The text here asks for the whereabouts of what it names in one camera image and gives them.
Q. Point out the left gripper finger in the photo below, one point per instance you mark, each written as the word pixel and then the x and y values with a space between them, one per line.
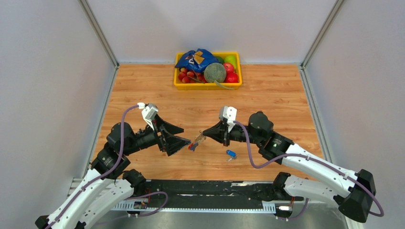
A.
pixel 173 144
pixel 170 128

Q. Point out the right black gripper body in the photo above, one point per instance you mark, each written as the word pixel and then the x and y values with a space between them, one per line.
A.
pixel 235 134

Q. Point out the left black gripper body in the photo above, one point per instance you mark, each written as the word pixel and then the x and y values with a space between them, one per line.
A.
pixel 158 128

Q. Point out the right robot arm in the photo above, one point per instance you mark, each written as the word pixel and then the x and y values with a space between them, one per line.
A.
pixel 352 193

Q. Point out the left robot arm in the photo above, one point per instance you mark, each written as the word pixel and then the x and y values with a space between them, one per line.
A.
pixel 107 181

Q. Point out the blue tag key on table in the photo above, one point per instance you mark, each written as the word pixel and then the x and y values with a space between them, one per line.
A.
pixel 232 155

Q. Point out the yellow plastic bin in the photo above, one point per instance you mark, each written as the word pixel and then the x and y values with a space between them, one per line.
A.
pixel 211 86

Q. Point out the bunch of red fruits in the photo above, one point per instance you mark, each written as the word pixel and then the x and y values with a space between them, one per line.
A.
pixel 190 76

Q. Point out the red tomato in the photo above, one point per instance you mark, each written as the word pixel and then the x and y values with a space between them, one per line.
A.
pixel 231 78

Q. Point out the green melon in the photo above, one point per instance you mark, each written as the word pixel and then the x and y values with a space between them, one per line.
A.
pixel 216 73

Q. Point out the red apple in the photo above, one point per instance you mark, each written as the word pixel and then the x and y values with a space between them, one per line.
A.
pixel 229 68

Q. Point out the blue snack bag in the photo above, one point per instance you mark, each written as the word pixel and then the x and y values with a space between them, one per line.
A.
pixel 196 61

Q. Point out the green apple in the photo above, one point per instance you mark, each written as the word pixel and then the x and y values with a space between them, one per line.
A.
pixel 232 59

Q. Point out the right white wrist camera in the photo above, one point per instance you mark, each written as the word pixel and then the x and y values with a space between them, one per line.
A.
pixel 228 113

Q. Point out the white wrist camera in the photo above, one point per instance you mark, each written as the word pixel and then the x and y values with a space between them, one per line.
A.
pixel 228 113
pixel 149 111

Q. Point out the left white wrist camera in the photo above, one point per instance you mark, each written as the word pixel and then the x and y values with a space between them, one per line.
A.
pixel 149 111

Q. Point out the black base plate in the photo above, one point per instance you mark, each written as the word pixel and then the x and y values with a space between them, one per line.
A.
pixel 206 194

